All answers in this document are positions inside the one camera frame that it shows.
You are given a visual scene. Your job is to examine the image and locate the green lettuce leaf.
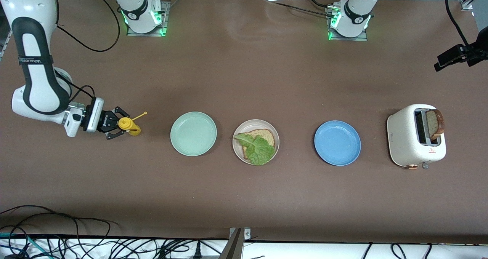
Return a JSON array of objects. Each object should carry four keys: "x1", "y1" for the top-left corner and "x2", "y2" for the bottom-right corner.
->
[{"x1": 233, "y1": 133, "x2": 276, "y2": 166}]

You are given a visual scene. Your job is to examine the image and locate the blue plate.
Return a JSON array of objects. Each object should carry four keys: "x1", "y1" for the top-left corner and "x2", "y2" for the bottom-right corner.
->
[{"x1": 314, "y1": 120, "x2": 362, "y2": 166}]

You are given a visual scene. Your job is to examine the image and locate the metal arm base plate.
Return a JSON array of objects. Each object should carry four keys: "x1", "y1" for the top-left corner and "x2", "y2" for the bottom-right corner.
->
[
  {"x1": 127, "y1": 1, "x2": 170, "y2": 37},
  {"x1": 327, "y1": 6, "x2": 368, "y2": 42}
]

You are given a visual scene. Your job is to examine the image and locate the beige plate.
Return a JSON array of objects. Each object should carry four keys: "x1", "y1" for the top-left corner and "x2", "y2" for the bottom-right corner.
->
[{"x1": 232, "y1": 119, "x2": 280, "y2": 165}]

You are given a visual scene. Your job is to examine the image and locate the brown table cover mat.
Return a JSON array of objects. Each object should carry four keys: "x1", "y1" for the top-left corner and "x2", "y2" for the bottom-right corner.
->
[{"x1": 0, "y1": 0, "x2": 488, "y2": 244}]

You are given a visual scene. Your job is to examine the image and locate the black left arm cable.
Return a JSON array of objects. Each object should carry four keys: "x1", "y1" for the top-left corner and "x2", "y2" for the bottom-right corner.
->
[{"x1": 445, "y1": 0, "x2": 469, "y2": 48}]

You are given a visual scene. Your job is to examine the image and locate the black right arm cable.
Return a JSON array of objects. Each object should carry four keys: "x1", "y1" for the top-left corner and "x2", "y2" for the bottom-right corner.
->
[{"x1": 55, "y1": 0, "x2": 120, "y2": 107}]

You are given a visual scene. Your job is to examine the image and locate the teal cable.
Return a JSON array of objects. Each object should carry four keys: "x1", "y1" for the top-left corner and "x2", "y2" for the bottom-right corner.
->
[{"x1": 0, "y1": 232, "x2": 52, "y2": 259}]

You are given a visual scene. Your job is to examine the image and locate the thick black braided cable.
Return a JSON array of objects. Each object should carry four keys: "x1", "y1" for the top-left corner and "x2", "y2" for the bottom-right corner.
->
[{"x1": 265, "y1": 0, "x2": 338, "y2": 19}]

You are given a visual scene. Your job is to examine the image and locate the aluminium table bracket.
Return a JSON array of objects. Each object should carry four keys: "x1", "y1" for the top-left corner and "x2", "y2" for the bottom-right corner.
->
[{"x1": 219, "y1": 227, "x2": 252, "y2": 259}]

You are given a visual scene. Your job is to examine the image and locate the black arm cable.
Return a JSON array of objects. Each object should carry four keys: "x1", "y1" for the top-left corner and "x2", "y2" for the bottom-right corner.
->
[
  {"x1": 445, "y1": 0, "x2": 469, "y2": 48},
  {"x1": 55, "y1": 0, "x2": 120, "y2": 107}
]

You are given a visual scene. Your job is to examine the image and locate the mint green plate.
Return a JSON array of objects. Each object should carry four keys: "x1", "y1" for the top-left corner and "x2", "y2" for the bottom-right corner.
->
[{"x1": 170, "y1": 111, "x2": 218, "y2": 157}]

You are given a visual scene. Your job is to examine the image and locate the long black looped cable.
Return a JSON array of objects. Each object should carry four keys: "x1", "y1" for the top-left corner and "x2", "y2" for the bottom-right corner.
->
[{"x1": 0, "y1": 205, "x2": 112, "y2": 252}]

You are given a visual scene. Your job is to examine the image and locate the yellow squeeze bottle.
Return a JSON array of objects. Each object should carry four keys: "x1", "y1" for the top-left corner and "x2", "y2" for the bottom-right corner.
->
[{"x1": 118, "y1": 112, "x2": 148, "y2": 136}]

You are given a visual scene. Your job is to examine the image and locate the white toaster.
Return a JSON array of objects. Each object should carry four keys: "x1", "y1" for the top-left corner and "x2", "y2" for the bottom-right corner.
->
[{"x1": 387, "y1": 104, "x2": 447, "y2": 170}]

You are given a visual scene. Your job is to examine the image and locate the brown toasted bread slice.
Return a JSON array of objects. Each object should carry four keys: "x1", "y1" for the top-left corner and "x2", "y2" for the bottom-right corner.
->
[
  {"x1": 425, "y1": 110, "x2": 445, "y2": 140},
  {"x1": 243, "y1": 128, "x2": 276, "y2": 160}
]

